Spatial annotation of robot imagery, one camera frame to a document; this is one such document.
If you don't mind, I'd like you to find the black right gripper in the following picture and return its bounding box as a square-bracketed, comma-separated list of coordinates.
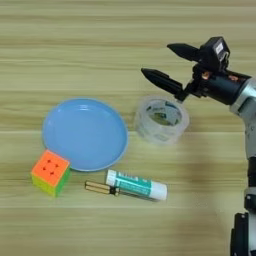
[140, 42, 252, 107]

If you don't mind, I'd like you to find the clear tape roll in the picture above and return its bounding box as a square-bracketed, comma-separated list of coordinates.
[133, 95, 191, 146]

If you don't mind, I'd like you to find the blue round plate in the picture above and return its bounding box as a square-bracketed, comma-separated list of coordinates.
[41, 97, 130, 173]

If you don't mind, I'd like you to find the green and white glue stick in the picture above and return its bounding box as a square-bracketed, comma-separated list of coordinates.
[105, 168, 169, 203]

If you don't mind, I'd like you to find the gold and black pen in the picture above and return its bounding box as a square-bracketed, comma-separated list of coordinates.
[84, 180, 121, 197]

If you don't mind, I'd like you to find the orange and green puzzle cube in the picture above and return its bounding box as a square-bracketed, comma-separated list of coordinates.
[30, 148, 72, 198]

